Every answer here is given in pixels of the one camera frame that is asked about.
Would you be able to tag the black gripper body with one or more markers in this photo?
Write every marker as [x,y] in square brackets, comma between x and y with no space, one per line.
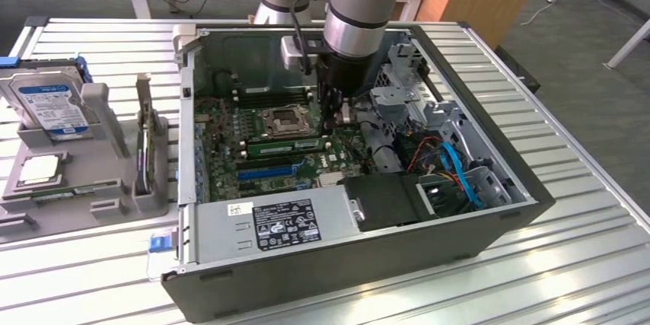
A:
[345,74]

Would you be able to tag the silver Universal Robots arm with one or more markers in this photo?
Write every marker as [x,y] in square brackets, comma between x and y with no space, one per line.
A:
[355,1]

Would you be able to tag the green RAM stick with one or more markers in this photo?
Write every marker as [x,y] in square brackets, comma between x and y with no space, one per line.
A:
[56,192]
[285,147]

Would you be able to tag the black RAM slot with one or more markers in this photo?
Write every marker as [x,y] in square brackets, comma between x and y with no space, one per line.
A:
[268,163]

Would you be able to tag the CPU socket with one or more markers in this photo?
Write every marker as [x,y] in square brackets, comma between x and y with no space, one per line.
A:
[287,121]

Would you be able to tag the silver disk bay cage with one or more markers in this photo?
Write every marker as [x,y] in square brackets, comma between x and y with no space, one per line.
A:
[447,119]

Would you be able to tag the blue expansion slot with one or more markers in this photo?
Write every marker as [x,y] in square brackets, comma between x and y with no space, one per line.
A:
[266,173]

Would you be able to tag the green motherboard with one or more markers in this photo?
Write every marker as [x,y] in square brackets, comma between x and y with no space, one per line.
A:
[228,142]

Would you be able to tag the graphics card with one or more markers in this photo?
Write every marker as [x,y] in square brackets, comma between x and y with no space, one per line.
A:
[146,134]

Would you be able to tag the grey power supply unit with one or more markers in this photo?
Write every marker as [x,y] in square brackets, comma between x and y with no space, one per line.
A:
[228,233]

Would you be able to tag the open black PC case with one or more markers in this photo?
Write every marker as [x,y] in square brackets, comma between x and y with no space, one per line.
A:
[355,283]

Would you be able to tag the blue plastic clip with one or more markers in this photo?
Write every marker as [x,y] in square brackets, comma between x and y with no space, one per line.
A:
[158,242]

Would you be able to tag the grey parts rack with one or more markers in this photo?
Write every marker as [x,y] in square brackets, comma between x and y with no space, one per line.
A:
[96,188]

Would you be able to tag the hard disk blue label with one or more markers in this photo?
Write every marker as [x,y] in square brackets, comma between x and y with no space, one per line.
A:
[48,100]

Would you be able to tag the white table leg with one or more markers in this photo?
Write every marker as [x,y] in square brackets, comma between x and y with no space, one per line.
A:
[630,43]

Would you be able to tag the silver CPU chip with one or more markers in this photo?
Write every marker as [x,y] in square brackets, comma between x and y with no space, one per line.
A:
[40,169]

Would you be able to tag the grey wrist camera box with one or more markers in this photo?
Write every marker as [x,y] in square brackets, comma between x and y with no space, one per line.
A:
[294,51]

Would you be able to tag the black table end bracket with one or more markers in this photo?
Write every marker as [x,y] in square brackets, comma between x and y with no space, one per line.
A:
[518,68]

